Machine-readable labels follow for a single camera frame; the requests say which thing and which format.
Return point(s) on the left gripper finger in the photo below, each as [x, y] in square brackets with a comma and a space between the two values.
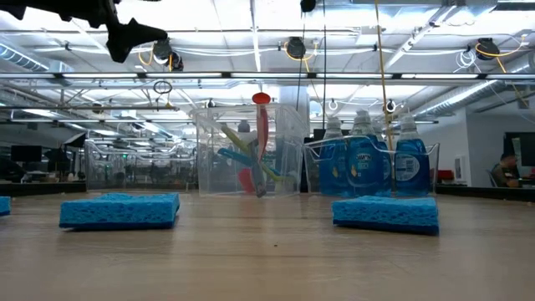
[129, 37]

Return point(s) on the yellow-green dish brush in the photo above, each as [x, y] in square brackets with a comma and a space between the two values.
[234, 140]

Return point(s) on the blue dish brush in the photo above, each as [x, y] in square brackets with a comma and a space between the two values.
[234, 156]

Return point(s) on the red toothbrush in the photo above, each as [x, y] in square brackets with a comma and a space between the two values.
[262, 125]

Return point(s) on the blue sponge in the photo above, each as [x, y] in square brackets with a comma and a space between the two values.
[4, 205]
[384, 215]
[119, 211]

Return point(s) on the grey dish brush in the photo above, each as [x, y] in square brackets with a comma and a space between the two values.
[258, 175]

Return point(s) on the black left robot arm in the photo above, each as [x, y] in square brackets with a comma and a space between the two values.
[33, 6]

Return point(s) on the person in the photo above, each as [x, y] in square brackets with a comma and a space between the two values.
[503, 173]
[243, 126]

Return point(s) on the deep clear plastic bin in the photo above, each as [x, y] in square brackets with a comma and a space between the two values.
[288, 159]

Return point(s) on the black monitor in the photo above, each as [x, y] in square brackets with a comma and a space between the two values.
[526, 148]

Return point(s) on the silver air duct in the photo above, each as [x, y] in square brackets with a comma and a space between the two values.
[21, 58]

